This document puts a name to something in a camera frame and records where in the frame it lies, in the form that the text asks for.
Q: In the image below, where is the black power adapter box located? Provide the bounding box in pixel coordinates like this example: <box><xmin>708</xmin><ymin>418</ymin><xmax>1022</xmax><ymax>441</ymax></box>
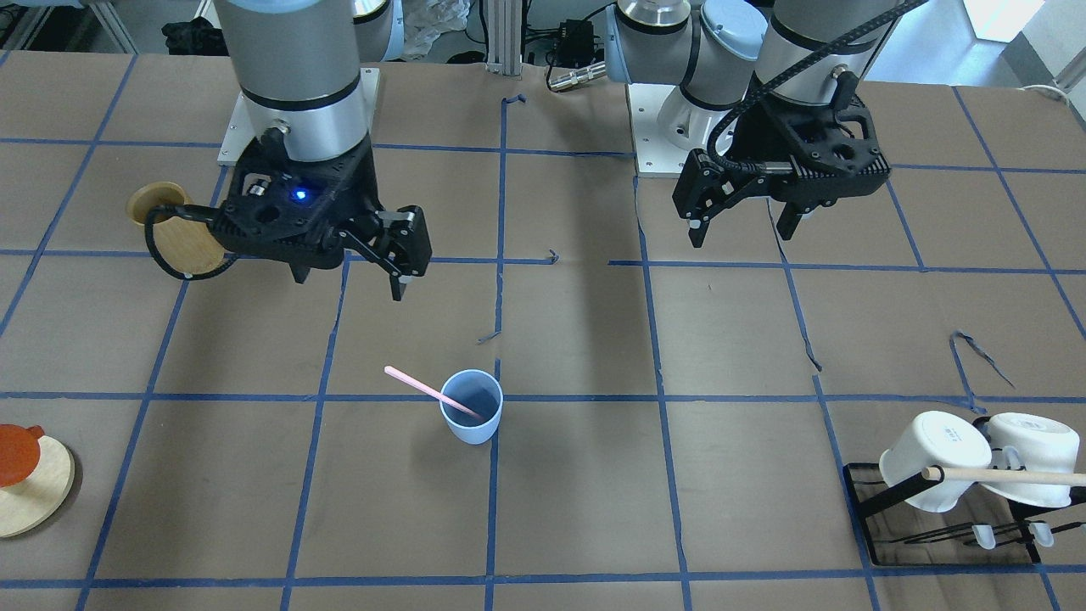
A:
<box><xmin>554</xmin><ymin>20</ymin><xmax>595</xmax><ymax>63</ymax></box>

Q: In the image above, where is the round wooden coaster board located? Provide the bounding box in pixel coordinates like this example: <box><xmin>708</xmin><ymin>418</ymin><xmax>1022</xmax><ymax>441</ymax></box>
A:
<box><xmin>1</xmin><ymin>434</ymin><xmax>76</xmax><ymax>538</ymax></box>

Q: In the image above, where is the aluminium frame post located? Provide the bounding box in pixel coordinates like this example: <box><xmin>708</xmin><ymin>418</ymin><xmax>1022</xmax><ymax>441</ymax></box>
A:
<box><xmin>481</xmin><ymin>0</ymin><xmax>526</xmax><ymax>80</ymax></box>

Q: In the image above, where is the silver metal cylinder tool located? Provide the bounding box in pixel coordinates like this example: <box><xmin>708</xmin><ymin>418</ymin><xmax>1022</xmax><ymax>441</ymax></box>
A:
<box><xmin>546</xmin><ymin>61</ymin><xmax>607</xmax><ymax>92</ymax></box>

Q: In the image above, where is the black cloth bundle background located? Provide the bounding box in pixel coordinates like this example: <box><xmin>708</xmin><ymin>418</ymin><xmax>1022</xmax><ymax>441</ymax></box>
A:
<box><xmin>160</xmin><ymin>17</ymin><xmax>229</xmax><ymax>58</ymax></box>

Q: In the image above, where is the light blue plastic cup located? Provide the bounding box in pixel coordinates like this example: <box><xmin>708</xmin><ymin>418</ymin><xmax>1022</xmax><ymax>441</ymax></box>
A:
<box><xmin>439</xmin><ymin>370</ymin><xmax>504</xmax><ymax>446</ymax></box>

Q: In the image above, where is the crumpled clear plastic bag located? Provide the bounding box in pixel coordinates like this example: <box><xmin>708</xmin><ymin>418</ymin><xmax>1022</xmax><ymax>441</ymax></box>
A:
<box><xmin>400</xmin><ymin>1</ymin><xmax>473</xmax><ymax>59</ymax></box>

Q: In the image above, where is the bamboo chopstick holder cup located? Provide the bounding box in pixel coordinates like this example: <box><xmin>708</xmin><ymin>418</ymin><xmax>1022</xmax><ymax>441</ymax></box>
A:
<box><xmin>126</xmin><ymin>182</ymin><xmax>233</xmax><ymax>281</ymax></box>

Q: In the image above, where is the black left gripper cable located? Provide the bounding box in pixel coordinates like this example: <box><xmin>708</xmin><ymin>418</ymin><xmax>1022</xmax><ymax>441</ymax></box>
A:
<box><xmin>708</xmin><ymin>0</ymin><xmax>930</xmax><ymax>175</ymax></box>

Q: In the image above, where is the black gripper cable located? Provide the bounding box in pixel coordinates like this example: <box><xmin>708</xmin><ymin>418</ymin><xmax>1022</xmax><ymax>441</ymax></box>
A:
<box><xmin>144</xmin><ymin>204</ymin><xmax>238</xmax><ymax>281</ymax></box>
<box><xmin>708</xmin><ymin>0</ymin><xmax>930</xmax><ymax>175</ymax></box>

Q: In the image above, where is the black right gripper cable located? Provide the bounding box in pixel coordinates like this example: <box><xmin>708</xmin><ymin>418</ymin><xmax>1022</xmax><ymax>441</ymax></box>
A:
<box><xmin>144</xmin><ymin>204</ymin><xmax>238</xmax><ymax>281</ymax></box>

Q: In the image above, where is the wooden rack handle rod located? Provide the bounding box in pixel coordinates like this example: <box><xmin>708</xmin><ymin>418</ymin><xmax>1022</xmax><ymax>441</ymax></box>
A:
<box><xmin>919</xmin><ymin>464</ymin><xmax>1086</xmax><ymax>487</ymax></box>

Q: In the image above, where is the orange red silicone lid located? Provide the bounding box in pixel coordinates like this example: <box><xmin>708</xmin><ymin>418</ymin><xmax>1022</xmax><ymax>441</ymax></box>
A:
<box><xmin>1</xmin><ymin>423</ymin><xmax>45</xmax><ymax>488</ymax></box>

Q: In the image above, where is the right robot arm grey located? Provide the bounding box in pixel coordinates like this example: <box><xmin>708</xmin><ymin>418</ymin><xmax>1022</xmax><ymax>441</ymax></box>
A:
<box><xmin>209</xmin><ymin>1</ymin><xmax>432</xmax><ymax>301</ymax></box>

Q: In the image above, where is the black wire mug rack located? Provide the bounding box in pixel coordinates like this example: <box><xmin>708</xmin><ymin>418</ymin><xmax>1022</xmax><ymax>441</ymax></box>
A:
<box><xmin>842</xmin><ymin>413</ymin><xmax>1083</xmax><ymax>567</ymax></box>

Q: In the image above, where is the white mug near rack end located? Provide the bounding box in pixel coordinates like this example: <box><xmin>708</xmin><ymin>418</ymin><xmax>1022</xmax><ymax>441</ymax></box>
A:
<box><xmin>879</xmin><ymin>411</ymin><xmax>992</xmax><ymax>486</ymax></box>

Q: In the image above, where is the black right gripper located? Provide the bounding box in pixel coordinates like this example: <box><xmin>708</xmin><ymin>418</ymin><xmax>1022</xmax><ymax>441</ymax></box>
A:
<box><xmin>210</xmin><ymin>132</ymin><xmax>432</xmax><ymax>302</ymax></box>

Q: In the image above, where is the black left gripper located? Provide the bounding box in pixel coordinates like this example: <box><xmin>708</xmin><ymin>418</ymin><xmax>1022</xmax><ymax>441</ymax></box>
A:
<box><xmin>672</xmin><ymin>72</ymin><xmax>892</xmax><ymax>249</ymax></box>

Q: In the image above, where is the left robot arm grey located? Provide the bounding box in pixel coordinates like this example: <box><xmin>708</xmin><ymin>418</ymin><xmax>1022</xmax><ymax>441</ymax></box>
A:
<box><xmin>605</xmin><ymin>1</ymin><xmax>918</xmax><ymax>249</ymax></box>

